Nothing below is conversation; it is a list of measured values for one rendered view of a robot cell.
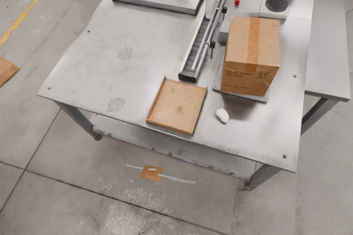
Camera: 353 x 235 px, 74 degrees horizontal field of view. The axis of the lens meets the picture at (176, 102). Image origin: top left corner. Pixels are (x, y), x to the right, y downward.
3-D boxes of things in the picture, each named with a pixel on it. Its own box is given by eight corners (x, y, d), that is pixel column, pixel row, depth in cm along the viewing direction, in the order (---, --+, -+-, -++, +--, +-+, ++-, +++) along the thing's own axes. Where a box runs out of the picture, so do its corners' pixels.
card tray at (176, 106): (165, 78, 140) (164, 74, 136) (207, 88, 134) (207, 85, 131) (146, 121, 127) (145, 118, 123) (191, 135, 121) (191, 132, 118)
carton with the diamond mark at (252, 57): (225, 50, 145) (231, 15, 121) (265, 54, 141) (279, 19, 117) (219, 91, 131) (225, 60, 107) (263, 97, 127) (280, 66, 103)
